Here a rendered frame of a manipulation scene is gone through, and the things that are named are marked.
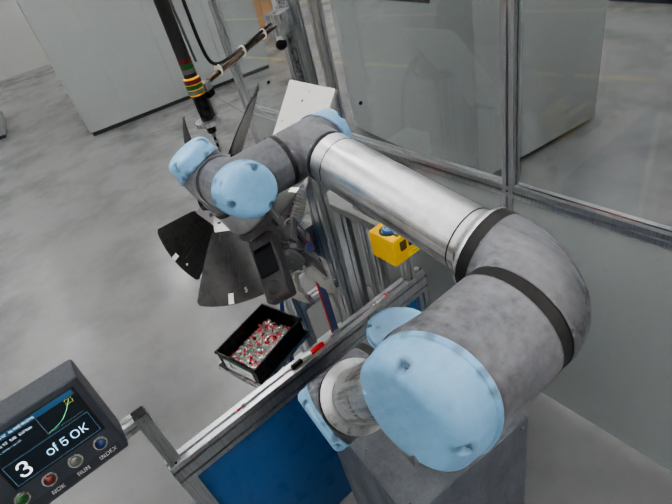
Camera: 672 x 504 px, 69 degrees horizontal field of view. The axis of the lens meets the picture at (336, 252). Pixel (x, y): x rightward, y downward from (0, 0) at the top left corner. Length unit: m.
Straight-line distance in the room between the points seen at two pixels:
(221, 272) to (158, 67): 5.63
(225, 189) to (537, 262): 0.37
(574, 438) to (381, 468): 1.32
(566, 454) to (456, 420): 1.80
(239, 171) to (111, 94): 6.31
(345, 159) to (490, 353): 0.33
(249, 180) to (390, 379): 0.33
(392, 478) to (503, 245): 0.61
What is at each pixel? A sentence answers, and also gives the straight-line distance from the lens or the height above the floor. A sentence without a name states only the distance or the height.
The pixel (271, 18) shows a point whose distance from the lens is 1.85.
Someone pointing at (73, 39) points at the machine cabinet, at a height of 1.09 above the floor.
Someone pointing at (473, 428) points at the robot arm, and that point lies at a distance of 0.39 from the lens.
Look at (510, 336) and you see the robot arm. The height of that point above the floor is 1.57.
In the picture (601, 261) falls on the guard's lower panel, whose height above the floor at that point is 0.84.
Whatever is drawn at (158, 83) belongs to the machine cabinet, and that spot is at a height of 0.33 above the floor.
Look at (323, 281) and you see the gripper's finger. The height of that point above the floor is 1.33.
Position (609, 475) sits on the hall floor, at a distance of 2.16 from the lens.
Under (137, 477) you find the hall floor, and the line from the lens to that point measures 2.53.
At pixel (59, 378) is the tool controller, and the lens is 1.09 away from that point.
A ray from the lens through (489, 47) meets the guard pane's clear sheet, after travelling 1.53.
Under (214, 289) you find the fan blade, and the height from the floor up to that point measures 1.01.
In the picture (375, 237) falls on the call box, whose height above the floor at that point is 1.06.
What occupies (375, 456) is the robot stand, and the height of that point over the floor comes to 1.00.
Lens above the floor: 1.87
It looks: 37 degrees down
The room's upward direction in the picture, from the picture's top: 15 degrees counter-clockwise
